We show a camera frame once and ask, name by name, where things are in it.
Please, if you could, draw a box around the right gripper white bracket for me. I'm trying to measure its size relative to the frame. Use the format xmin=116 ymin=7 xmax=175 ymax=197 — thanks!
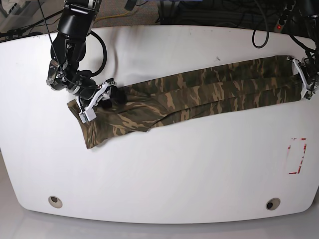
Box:
xmin=76 ymin=78 xmax=127 ymax=112

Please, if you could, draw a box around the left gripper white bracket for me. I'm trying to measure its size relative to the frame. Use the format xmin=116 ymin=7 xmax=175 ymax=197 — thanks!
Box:
xmin=287 ymin=56 xmax=319 ymax=100

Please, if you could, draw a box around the camouflage T-shirt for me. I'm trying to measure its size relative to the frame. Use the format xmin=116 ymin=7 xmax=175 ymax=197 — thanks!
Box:
xmin=80 ymin=56 xmax=302 ymax=149

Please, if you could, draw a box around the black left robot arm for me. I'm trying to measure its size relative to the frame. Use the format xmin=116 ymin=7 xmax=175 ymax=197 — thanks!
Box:
xmin=288 ymin=0 xmax=319 ymax=100

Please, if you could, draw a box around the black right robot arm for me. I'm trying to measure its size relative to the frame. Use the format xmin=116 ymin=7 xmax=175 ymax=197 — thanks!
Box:
xmin=46 ymin=0 xmax=127 ymax=122

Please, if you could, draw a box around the red tape rectangle marking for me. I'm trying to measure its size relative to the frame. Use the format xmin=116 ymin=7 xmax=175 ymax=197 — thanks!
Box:
xmin=285 ymin=137 xmax=307 ymax=175

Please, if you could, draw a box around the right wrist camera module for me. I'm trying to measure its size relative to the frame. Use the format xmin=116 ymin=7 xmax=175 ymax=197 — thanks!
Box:
xmin=79 ymin=109 xmax=97 ymax=123

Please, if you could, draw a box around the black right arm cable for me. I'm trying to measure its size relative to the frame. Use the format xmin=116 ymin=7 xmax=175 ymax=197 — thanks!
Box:
xmin=37 ymin=0 xmax=108 ymax=78

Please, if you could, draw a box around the black power strip red switch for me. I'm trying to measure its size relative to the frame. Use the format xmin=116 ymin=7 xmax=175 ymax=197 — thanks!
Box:
xmin=274 ymin=4 xmax=294 ymax=33

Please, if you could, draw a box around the yellow cable on floor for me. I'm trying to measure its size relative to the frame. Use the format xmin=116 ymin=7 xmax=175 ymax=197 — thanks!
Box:
xmin=96 ymin=9 xmax=130 ymax=23

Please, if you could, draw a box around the left table cable grommet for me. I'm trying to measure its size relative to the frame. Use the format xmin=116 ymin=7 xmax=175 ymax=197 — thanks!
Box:
xmin=48 ymin=196 xmax=63 ymax=209

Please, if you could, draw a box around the table cable grommet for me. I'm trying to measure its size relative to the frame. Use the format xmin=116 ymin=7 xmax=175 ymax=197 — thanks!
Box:
xmin=266 ymin=198 xmax=281 ymax=211
xmin=48 ymin=196 xmax=63 ymax=209

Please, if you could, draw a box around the right table cable grommet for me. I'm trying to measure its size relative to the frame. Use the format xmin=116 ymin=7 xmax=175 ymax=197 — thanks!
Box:
xmin=266 ymin=198 xmax=281 ymax=211

